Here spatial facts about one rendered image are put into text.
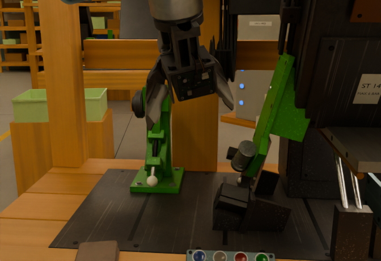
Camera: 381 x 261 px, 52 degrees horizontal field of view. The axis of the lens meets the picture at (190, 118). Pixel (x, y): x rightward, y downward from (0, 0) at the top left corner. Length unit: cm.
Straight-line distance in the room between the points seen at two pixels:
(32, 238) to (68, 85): 49
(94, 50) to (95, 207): 52
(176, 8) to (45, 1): 75
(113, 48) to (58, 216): 54
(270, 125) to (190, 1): 35
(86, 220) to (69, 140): 41
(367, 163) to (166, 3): 38
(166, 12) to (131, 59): 73
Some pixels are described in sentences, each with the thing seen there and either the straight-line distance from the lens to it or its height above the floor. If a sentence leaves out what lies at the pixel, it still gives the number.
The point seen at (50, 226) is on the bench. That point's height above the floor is 88.
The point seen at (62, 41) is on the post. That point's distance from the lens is 123.
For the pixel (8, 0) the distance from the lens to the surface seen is 1154.
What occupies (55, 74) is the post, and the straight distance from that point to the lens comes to 125.
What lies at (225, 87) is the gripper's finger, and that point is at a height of 123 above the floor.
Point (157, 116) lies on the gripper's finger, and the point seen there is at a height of 119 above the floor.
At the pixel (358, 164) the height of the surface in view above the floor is 113.
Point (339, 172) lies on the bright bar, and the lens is 81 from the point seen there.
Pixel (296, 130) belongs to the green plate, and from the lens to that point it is 81.
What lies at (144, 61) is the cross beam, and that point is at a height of 121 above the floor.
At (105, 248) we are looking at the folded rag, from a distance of 78.
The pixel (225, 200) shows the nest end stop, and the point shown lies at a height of 97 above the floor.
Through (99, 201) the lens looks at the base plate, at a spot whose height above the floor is 90.
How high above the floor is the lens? 134
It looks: 14 degrees down
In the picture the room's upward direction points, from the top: straight up
